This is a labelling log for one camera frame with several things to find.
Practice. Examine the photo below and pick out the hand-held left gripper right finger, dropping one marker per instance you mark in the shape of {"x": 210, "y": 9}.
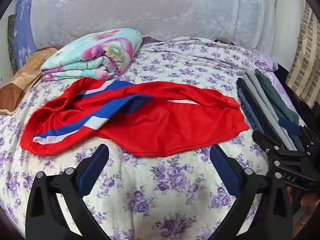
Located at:
{"x": 225, "y": 172}

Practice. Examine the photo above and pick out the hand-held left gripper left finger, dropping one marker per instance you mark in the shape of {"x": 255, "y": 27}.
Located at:
{"x": 93, "y": 170}

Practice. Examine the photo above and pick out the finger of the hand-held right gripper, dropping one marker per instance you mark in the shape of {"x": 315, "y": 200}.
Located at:
{"x": 290, "y": 126}
{"x": 265, "y": 141}

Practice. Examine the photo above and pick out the red shirt blue white stripe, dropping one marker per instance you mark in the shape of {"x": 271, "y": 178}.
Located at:
{"x": 150, "y": 130}

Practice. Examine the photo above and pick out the dark green folded pants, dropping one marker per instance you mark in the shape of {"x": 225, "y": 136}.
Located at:
{"x": 277, "y": 97}

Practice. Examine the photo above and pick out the person's right hand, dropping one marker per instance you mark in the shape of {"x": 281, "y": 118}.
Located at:
{"x": 310, "y": 202}

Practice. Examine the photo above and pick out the blue folded jeans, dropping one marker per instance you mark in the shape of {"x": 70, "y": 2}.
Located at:
{"x": 250, "y": 116}

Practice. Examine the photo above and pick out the stack of folded dark clothes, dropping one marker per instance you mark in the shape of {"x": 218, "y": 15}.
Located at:
{"x": 265, "y": 97}

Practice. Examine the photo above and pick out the purple floral bed sheet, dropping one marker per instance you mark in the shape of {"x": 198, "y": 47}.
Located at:
{"x": 162, "y": 192}

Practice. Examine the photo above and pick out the brown pillow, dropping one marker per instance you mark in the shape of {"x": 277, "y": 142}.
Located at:
{"x": 22, "y": 80}

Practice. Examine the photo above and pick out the folded floral quilt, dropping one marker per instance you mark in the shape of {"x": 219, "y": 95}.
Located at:
{"x": 100, "y": 55}

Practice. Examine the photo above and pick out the green patterned cloth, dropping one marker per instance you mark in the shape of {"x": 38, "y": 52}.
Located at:
{"x": 11, "y": 42}

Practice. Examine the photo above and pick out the blue patterned cloth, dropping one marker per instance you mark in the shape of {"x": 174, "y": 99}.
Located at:
{"x": 23, "y": 30}

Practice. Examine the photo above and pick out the white lace cover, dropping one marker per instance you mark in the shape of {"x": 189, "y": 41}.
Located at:
{"x": 150, "y": 10}

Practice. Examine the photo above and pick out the dark bed frame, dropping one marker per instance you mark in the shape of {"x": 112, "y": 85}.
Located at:
{"x": 295, "y": 95}

